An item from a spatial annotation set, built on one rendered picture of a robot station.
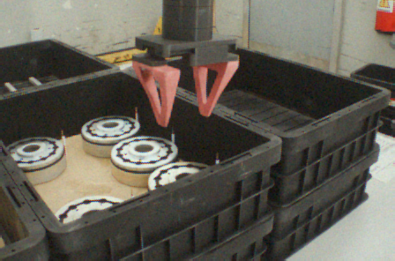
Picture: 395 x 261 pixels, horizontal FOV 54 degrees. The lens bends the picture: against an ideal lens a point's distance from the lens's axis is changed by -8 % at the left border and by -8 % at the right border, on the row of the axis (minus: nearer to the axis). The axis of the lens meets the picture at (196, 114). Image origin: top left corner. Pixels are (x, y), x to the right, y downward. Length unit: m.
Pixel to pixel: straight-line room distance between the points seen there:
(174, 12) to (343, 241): 0.48
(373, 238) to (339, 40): 2.86
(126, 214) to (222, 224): 0.16
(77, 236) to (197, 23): 0.25
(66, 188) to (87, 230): 0.25
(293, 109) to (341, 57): 2.70
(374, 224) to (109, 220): 0.53
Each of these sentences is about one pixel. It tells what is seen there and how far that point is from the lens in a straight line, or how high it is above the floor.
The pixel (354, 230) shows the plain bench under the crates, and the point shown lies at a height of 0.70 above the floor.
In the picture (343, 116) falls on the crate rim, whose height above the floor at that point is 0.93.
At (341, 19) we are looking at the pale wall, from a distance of 3.49.
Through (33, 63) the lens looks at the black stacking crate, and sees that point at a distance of 1.14.
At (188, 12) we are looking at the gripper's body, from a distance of 0.44.
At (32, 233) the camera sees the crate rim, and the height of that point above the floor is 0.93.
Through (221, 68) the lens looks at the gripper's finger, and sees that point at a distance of 0.48.
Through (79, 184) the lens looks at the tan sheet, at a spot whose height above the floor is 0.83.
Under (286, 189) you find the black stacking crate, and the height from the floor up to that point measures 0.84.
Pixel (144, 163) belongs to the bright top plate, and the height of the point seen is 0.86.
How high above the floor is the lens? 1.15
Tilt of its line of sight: 23 degrees down
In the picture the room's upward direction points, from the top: straight up
